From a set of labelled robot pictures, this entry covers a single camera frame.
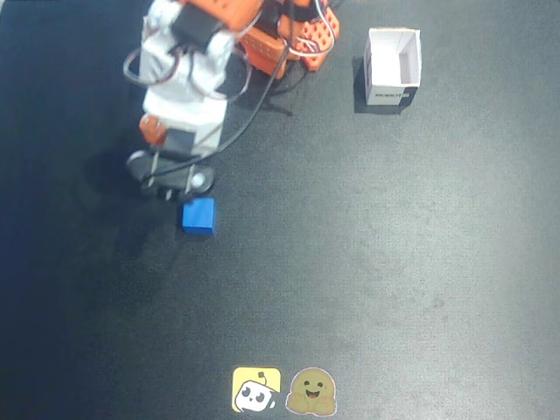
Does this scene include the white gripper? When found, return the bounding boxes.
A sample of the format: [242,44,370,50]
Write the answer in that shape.
[138,88,229,155]

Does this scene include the blue cube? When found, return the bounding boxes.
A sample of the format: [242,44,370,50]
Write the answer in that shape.
[181,197,217,236]

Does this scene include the white cardboard box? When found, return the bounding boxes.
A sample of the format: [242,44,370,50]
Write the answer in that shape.
[363,27,423,107]

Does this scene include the black felt mat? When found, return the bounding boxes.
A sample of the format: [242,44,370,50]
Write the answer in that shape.
[0,0,560,420]

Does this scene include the yellow robot face sticker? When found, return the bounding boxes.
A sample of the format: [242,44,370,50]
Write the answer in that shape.
[231,366,283,414]

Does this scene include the brown hugging face sticker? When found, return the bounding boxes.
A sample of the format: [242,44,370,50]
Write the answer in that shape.
[284,366,338,417]

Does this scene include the black camera cable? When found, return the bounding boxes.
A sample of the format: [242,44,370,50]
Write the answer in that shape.
[192,0,307,164]

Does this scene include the white and red wire loop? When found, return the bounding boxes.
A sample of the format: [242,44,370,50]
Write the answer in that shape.
[283,0,343,59]

